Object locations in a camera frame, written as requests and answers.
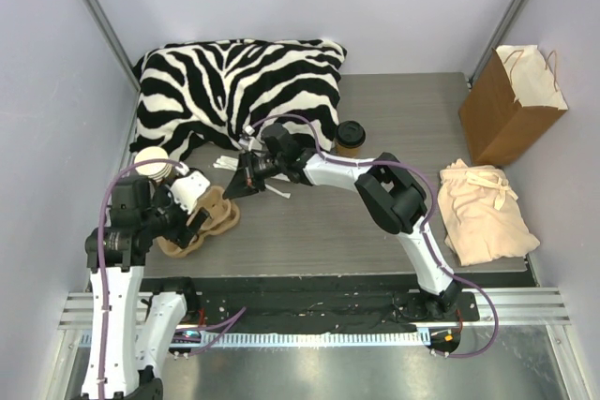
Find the cardboard cup carrier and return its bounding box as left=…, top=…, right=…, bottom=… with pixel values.
left=156, top=185, right=241, bottom=259

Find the stack of paper cups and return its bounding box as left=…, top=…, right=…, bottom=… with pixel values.
left=133, top=146, right=175, bottom=184

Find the brown paper coffee cup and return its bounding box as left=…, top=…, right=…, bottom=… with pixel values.
left=336, top=141, right=361, bottom=158

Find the black cup lid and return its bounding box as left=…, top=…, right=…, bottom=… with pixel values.
left=336, top=120, right=367, bottom=147

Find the brown paper bag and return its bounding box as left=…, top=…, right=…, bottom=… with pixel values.
left=458, top=45, right=568, bottom=167

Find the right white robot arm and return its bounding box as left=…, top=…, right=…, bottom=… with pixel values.
left=224, top=124, right=462, bottom=320

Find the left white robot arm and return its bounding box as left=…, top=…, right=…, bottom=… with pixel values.
left=79, top=170, right=211, bottom=399

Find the white wrapped straw upper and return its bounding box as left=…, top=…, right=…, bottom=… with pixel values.
left=213, top=156, right=238, bottom=170

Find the zebra print pillow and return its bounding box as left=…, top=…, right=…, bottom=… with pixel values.
left=129, top=38, right=347, bottom=160

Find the beige folded cloth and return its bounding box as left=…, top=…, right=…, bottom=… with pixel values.
left=438, top=159, right=540, bottom=266

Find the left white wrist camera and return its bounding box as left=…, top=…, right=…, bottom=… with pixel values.
left=170, top=170, right=211, bottom=215

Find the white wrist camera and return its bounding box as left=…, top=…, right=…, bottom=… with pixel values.
left=170, top=170, right=211, bottom=215
left=238, top=126, right=263, bottom=152

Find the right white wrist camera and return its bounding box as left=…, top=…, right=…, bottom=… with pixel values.
left=238, top=126, right=263, bottom=152

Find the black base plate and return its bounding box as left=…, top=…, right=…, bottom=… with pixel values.
left=193, top=274, right=480, bottom=334

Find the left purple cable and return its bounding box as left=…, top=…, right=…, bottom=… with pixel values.
left=96, top=160, right=248, bottom=396

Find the purple cable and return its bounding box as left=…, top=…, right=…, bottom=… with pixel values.
left=246, top=114, right=499, bottom=359
left=96, top=160, right=248, bottom=396

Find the white slotted cable duct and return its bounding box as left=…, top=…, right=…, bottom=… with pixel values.
left=170, top=328, right=430, bottom=350

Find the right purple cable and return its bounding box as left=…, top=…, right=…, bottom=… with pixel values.
left=246, top=114, right=499, bottom=359

